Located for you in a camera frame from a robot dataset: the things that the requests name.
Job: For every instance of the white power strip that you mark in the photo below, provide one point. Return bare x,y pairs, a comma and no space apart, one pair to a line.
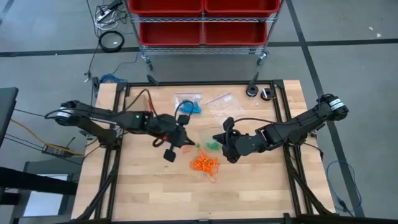
104,14

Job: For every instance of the black aluminium table frame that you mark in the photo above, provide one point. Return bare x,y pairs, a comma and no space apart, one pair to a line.
202,83

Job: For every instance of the small brown cardboard box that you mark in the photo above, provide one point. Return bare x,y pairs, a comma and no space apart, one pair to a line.
136,102

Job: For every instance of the black power adapter box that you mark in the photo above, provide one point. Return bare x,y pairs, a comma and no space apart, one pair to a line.
54,150

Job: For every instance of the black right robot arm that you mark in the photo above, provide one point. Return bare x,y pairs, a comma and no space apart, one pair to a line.
295,127

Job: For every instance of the red plastic bin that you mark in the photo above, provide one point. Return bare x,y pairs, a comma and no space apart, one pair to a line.
166,6
234,32
171,32
242,6

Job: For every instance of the blue rubber band pile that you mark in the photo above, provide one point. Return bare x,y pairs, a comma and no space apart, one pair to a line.
188,107

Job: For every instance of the black bench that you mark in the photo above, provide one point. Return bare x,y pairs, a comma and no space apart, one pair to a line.
31,183

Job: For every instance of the black usb hub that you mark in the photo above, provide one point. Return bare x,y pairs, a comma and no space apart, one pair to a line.
95,84

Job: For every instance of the green rubber band bunch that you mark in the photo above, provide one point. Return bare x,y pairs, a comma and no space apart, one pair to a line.
213,145

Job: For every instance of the orange rubber band pile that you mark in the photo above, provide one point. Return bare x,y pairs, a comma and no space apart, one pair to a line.
205,165

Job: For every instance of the black monitor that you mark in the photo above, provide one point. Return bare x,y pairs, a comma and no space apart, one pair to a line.
6,109

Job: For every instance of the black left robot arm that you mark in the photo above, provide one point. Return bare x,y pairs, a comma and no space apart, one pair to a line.
124,119

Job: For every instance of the black frame bracket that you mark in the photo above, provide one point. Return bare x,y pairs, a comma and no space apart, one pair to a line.
255,78
152,80

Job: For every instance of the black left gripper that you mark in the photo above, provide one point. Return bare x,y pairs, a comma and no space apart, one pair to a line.
163,126

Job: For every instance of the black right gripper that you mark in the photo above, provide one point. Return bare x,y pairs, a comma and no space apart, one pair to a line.
242,144

